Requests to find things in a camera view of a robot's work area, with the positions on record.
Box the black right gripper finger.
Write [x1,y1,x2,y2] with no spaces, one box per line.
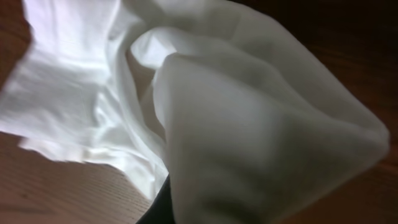
[136,177,175,224]

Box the white printed t-shirt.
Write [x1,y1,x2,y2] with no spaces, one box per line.
[1,1,389,223]

